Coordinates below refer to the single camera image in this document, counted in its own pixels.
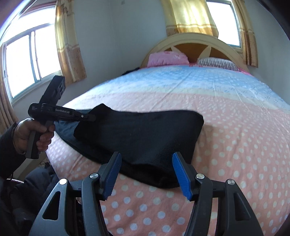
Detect person's left hand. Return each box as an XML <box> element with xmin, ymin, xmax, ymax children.
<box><xmin>13</xmin><ymin>119</ymin><xmax>55</xmax><ymax>154</ymax></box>

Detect yellow curtain left of headboard window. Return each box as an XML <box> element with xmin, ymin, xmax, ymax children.
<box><xmin>161</xmin><ymin>0</ymin><xmax>219</xmax><ymax>38</ymax></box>

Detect dark sleeved left forearm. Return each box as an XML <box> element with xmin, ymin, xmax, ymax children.
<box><xmin>0</xmin><ymin>123</ymin><xmax>26</xmax><ymax>180</ymax></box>

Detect black pants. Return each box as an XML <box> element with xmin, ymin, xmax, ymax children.
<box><xmin>55</xmin><ymin>104</ymin><xmax>204</xmax><ymax>189</ymax></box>

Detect yellow curtain of headboard window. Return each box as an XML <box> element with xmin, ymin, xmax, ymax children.
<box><xmin>161</xmin><ymin>0</ymin><xmax>219</xmax><ymax>38</ymax></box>
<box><xmin>232</xmin><ymin>0</ymin><xmax>258</xmax><ymax>68</ymax></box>

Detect pink blue polka-dot bedsheet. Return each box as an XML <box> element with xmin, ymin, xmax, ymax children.
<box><xmin>47</xmin><ymin>65</ymin><xmax>289</xmax><ymax>235</ymax></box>

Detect side window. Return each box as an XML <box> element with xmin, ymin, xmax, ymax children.
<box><xmin>3</xmin><ymin>4</ymin><xmax>61</xmax><ymax>101</ymax></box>

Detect yellow curtain right of headboard window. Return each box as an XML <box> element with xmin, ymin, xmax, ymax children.
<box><xmin>232</xmin><ymin>0</ymin><xmax>258</xmax><ymax>68</ymax></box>

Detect yellow side curtain near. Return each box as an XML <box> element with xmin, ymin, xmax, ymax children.
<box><xmin>0</xmin><ymin>68</ymin><xmax>20</xmax><ymax>134</ymax></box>

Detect cream and brown headboard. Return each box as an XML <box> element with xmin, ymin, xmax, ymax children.
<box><xmin>140</xmin><ymin>33</ymin><xmax>249</xmax><ymax>72</ymax></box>

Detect yellow side window curtain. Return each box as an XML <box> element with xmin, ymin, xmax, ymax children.
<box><xmin>55</xmin><ymin>1</ymin><xmax>86</xmax><ymax>86</ymax></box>

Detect pink pillow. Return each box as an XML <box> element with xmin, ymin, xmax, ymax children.
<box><xmin>147</xmin><ymin>51</ymin><xmax>190</xmax><ymax>67</ymax></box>

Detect headboard window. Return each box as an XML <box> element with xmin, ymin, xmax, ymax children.
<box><xmin>206</xmin><ymin>0</ymin><xmax>241</xmax><ymax>49</ymax></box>

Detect dark clothing beside bed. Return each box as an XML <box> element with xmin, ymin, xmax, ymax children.
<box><xmin>122</xmin><ymin>67</ymin><xmax>140</xmax><ymax>76</ymax></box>

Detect black white checked pillow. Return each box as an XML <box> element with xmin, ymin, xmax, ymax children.
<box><xmin>196</xmin><ymin>57</ymin><xmax>241</xmax><ymax>72</ymax></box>

